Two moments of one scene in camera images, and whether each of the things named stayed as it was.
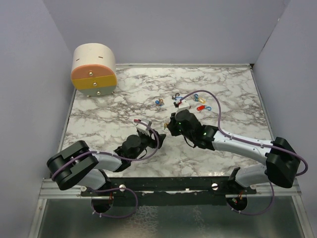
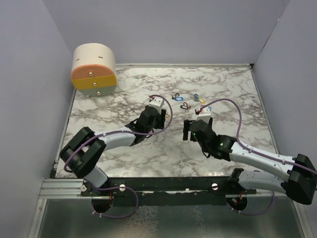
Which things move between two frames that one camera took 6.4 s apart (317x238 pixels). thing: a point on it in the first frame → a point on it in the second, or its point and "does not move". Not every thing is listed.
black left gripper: x=153 y=143 → x=161 y=120
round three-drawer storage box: x=93 y=72 does not move
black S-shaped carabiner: x=174 y=97 does not move
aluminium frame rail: x=49 y=190 does not move
